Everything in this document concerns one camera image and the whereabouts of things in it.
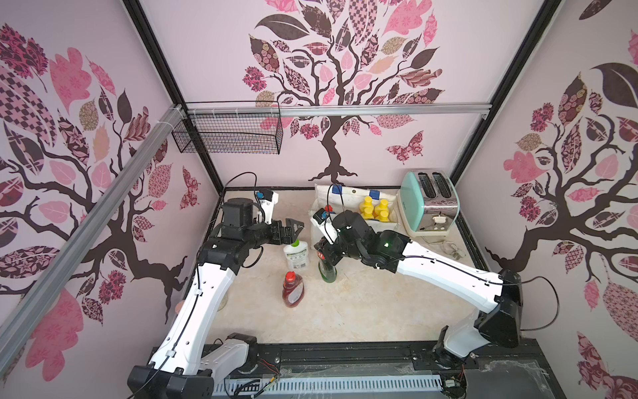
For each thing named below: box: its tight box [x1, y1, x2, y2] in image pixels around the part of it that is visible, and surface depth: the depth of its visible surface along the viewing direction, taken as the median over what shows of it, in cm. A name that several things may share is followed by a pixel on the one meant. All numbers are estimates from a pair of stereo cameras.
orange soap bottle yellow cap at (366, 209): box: [358, 196, 375, 221], surface depth 87 cm
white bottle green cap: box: [283, 239, 309, 271], surface depth 86 cm
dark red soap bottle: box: [282, 270, 305, 308], surface depth 76 cm
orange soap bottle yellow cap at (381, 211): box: [373, 198, 390, 223], surface depth 87 cm
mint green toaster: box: [397, 169, 461, 237], surface depth 99 cm
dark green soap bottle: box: [318, 259, 338, 284], surface depth 81 cm
